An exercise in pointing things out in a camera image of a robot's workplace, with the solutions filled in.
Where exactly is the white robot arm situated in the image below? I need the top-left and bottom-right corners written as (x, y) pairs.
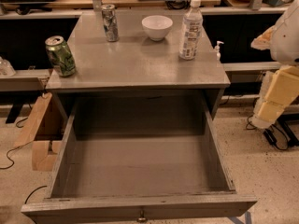
top-left (251, 0), bottom-right (299, 129)

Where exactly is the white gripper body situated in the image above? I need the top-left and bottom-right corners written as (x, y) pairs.
top-left (250, 26), bottom-right (275, 50)

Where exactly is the clear plastic item far left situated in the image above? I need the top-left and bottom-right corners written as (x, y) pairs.
top-left (0, 57), bottom-right (16, 77)

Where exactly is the black cable on right floor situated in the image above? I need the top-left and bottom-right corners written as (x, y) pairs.
top-left (245, 114), bottom-right (292, 152)

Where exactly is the grey wooden cabinet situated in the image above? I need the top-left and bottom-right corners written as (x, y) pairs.
top-left (47, 9), bottom-right (230, 114)

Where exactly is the green soda can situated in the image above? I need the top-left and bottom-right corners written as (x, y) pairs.
top-left (45, 35), bottom-right (76, 77)

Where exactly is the brass drawer knob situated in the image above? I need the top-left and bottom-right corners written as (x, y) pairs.
top-left (136, 210), bottom-right (148, 224)

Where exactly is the black floor cable left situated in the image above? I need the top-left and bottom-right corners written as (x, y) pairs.
top-left (0, 117), bottom-right (48, 205)

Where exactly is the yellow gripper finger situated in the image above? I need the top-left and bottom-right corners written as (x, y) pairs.
top-left (252, 65), bottom-right (299, 129)

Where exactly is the clear plastic water bottle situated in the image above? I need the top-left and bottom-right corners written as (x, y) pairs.
top-left (178, 0), bottom-right (203, 60)

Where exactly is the open grey top drawer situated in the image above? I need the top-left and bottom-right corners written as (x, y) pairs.
top-left (21, 91), bottom-right (256, 224)

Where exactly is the silver redbull can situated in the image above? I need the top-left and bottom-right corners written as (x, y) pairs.
top-left (101, 4), bottom-right (119, 42)

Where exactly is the white pump dispenser bottle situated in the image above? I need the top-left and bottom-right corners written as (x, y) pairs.
top-left (214, 41), bottom-right (224, 61)

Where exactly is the white ceramic bowl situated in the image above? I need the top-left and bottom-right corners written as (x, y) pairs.
top-left (142, 15), bottom-right (173, 41)

